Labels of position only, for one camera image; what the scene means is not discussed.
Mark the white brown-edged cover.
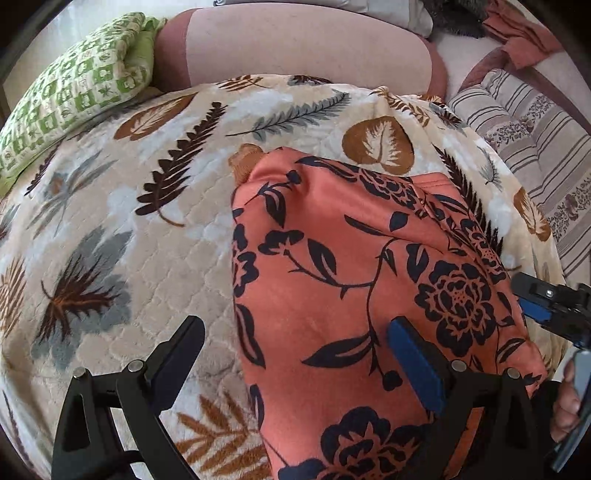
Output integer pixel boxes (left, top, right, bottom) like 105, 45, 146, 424
434, 34, 591, 139

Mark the striped floral cushion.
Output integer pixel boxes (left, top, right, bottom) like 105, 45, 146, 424
450, 69, 591, 282

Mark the light grey pillow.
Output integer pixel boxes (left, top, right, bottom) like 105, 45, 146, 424
369, 0, 435, 35

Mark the grey furry cloth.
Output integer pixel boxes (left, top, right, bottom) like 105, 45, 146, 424
422, 0, 488, 38

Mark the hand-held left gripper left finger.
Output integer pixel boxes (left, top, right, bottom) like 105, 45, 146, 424
51, 316, 206, 480

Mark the green patterned pillow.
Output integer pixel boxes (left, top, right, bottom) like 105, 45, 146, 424
0, 11, 167, 195

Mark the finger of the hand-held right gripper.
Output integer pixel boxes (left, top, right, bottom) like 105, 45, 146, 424
519, 300, 591, 349
512, 272, 591, 310

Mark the person's right hand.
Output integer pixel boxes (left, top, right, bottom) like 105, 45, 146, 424
551, 360, 581, 441

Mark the orange floral print garment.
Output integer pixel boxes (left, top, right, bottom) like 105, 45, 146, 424
228, 147, 548, 480

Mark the leaf print fleece blanket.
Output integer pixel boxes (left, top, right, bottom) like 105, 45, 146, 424
0, 74, 566, 480

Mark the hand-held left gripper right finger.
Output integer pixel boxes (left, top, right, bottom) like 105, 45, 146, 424
387, 316, 546, 480

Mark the pink bolster cushion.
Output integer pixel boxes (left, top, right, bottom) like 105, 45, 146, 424
154, 7, 448, 100

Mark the person's black clothing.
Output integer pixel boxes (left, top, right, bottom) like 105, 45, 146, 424
526, 381, 561, 480

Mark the rust coloured cloth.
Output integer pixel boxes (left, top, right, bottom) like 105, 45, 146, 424
482, 0, 564, 70

